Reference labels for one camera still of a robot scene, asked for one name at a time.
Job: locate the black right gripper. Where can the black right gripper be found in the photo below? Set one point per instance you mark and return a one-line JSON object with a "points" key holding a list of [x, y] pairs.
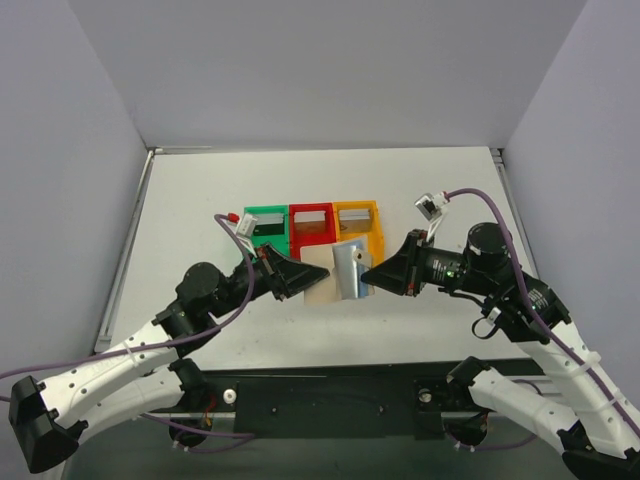
{"points": [[411, 263]]}

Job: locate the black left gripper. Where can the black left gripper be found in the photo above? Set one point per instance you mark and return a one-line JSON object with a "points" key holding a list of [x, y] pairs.
{"points": [[273, 273]]}

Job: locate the beige leather card holder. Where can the beige leather card holder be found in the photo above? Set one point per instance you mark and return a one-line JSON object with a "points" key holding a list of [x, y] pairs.
{"points": [[341, 284]]}

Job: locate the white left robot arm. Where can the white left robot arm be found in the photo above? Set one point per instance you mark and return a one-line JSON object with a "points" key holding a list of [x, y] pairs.
{"points": [[150, 369]]}

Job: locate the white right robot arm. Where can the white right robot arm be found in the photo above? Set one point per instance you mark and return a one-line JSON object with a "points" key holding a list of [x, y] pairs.
{"points": [[590, 428]]}

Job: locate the cards in green bin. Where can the cards in green bin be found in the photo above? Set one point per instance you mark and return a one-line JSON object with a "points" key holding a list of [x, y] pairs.
{"points": [[270, 224]]}

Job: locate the green plastic bin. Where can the green plastic bin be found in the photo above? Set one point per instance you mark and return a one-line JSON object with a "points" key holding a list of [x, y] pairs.
{"points": [[280, 243]]}

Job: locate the red plastic bin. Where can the red plastic bin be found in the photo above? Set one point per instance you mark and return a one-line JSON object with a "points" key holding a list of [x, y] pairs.
{"points": [[328, 237]]}

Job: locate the yellow plastic bin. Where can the yellow plastic bin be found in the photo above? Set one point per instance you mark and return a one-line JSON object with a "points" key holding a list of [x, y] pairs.
{"points": [[375, 236]]}

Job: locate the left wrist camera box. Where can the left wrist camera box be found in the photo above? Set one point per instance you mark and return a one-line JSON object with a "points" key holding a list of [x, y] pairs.
{"points": [[246, 225]]}

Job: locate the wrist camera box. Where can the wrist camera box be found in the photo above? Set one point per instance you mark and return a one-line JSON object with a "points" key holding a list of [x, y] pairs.
{"points": [[432, 206], [246, 225]]}

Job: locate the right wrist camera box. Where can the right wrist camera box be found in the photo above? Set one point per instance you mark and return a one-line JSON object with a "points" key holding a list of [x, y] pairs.
{"points": [[432, 206]]}

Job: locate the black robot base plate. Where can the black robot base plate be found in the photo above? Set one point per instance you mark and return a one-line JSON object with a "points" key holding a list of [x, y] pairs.
{"points": [[338, 402]]}

